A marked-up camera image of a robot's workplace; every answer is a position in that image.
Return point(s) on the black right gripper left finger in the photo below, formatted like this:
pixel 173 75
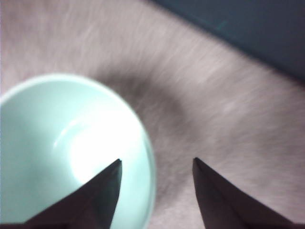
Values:
pixel 95 202

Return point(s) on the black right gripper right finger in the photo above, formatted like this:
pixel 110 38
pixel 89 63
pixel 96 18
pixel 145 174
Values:
pixel 221 205

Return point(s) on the dark rectangular tray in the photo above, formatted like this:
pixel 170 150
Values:
pixel 250 28

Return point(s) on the teal ceramic bowl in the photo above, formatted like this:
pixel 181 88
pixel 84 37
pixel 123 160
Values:
pixel 47 131

